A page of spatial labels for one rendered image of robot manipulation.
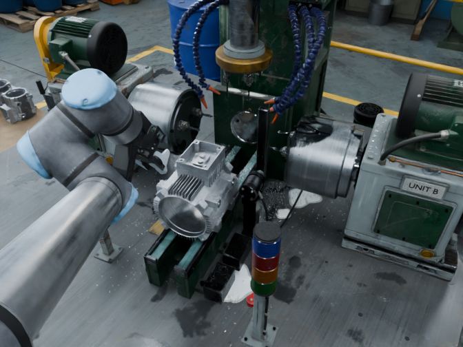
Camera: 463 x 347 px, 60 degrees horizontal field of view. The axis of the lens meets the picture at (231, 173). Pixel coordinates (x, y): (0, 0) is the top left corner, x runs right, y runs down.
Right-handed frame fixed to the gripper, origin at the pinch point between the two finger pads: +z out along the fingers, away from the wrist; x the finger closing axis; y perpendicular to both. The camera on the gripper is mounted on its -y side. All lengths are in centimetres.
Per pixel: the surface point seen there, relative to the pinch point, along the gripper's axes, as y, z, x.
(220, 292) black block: -22.5, 22.8, -22.2
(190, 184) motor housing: 1.5, 8.4, -7.0
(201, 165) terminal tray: 8.0, 9.7, -7.3
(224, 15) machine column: 65, 14, 9
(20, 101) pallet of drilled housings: 58, 133, 211
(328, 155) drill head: 25, 20, -39
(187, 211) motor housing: -3.3, 23.6, -2.8
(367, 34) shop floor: 334, 329, 0
